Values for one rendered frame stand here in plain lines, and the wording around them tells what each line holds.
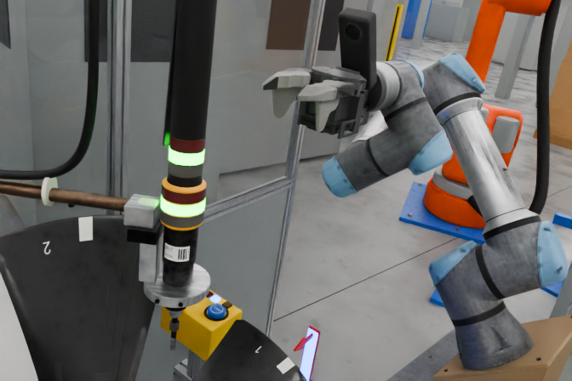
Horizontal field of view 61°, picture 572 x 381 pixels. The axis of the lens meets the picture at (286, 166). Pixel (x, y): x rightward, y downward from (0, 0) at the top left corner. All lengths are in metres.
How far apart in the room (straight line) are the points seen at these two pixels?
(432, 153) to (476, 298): 0.40
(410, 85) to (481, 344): 0.56
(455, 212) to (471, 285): 3.26
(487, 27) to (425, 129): 3.53
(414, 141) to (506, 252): 0.36
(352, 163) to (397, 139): 0.09
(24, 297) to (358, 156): 0.53
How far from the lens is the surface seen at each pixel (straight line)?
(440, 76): 1.15
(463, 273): 1.08
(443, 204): 4.35
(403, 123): 0.79
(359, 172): 0.83
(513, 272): 1.06
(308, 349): 0.97
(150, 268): 0.53
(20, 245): 0.71
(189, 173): 0.47
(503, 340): 1.11
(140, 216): 0.50
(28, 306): 0.71
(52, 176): 0.53
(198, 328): 1.11
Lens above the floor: 1.78
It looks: 21 degrees down
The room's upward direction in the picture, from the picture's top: 9 degrees clockwise
